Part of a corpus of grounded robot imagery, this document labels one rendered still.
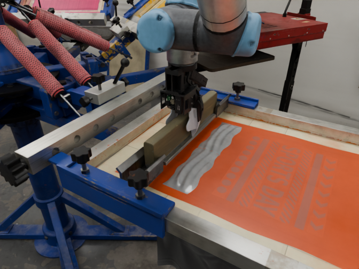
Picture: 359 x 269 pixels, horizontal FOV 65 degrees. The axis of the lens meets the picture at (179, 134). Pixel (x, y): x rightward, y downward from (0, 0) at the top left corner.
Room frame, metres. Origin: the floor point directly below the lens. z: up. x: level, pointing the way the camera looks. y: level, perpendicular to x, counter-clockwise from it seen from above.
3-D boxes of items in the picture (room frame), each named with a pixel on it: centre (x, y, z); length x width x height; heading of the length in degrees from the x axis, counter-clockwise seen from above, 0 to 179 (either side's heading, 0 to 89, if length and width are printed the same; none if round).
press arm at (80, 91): (0.87, 0.29, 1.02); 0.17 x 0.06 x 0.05; 59
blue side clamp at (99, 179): (0.47, 0.15, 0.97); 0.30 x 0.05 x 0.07; 59
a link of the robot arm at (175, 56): (0.67, -0.01, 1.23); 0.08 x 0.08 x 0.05
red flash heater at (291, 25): (1.82, -0.53, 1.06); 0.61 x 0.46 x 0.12; 119
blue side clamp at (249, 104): (0.95, -0.13, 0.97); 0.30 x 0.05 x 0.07; 59
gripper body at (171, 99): (0.67, 0.00, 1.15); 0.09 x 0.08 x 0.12; 149
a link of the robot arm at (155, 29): (0.57, 0.01, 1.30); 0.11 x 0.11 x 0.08; 68
